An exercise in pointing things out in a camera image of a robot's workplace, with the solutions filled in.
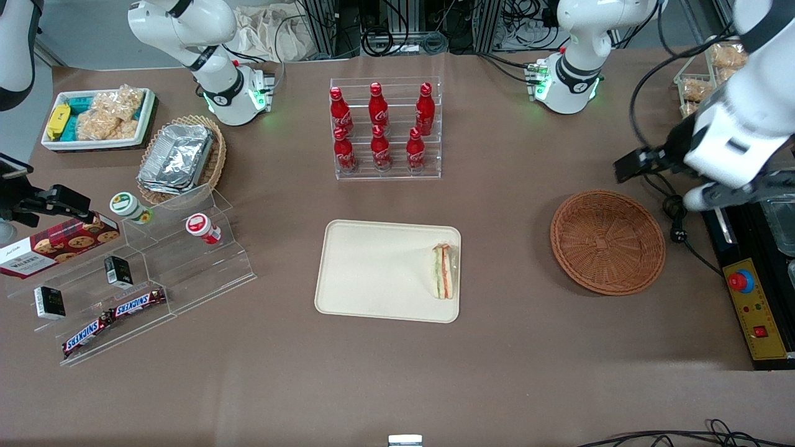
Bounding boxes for small black carton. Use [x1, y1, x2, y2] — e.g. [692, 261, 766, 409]
[33, 286, 66, 320]
[104, 255, 134, 289]

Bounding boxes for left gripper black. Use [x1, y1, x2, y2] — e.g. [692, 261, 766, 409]
[614, 117, 704, 184]

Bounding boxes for light wicker basket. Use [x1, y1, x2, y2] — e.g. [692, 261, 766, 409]
[137, 115, 227, 207]

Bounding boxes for black cable bundle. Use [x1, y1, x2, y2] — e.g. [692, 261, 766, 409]
[360, 0, 479, 58]

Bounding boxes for triangle sandwich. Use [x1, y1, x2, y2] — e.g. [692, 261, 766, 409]
[430, 243, 461, 300]

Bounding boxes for black floor cables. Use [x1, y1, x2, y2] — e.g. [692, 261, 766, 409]
[578, 419, 795, 447]

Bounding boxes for clear bag of rice crackers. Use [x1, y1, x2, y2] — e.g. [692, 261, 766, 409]
[76, 112, 139, 142]
[93, 86, 145, 122]

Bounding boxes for red Coca-Cola bottle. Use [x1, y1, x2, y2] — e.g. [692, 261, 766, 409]
[416, 82, 435, 136]
[371, 124, 392, 171]
[334, 127, 358, 173]
[369, 82, 390, 131]
[329, 86, 353, 137]
[406, 127, 427, 171]

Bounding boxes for bagged fried snack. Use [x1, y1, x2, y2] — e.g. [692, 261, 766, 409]
[710, 43, 749, 70]
[680, 78, 716, 104]

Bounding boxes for beige plastic tray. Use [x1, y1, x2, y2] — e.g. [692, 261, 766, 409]
[314, 219, 462, 324]

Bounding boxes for aluminium frame post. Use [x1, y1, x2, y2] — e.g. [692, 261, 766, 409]
[301, 0, 362, 60]
[475, 0, 505, 54]

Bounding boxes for steel pan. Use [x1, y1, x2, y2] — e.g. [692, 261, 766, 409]
[761, 197, 795, 258]

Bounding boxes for red lid cup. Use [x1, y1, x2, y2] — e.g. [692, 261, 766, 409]
[185, 213, 222, 245]

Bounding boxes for green lid sunflower cup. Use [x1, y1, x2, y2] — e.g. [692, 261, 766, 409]
[110, 192, 154, 225]

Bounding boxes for yellow snack packet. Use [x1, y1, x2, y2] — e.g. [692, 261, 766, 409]
[47, 104, 71, 141]

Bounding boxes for brown wicker basket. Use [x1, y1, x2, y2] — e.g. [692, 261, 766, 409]
[550, 189, 666, 296]

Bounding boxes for Walkers red tartan cookie box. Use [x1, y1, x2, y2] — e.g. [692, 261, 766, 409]
[0, 212, 120, 279]

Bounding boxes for clear acrylic bottle rack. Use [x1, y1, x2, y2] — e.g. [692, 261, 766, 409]
[329, 76, 443, 181]

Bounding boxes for Snickers chocolate bar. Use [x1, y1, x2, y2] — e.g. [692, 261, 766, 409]
[62, 312, 114, 358]
[112, 287, 167, 318]

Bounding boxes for clear acrylic stepped display stand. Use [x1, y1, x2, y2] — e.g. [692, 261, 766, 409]
[6, 183, 257, 367]

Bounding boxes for white rectangular snack bin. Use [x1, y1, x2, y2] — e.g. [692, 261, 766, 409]
[40, 87, 156, 153]

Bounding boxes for white cloth bag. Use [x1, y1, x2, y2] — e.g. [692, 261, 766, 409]
[233, 3, 311, 63]

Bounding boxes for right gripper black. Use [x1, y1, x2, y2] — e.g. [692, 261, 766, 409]
[0, 155, 94, 227]

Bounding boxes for yellow control panel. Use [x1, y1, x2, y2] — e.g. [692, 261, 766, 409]
[724, 258, 789, 361]

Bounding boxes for black appliance housing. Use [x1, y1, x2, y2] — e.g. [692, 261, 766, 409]
[703, 149, 795, 371]

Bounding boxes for aluminium foil container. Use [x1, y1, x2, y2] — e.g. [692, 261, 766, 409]
[138, 123, 216, 195]

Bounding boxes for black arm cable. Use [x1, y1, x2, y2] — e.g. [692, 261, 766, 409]
[629, 0, 740, 277]

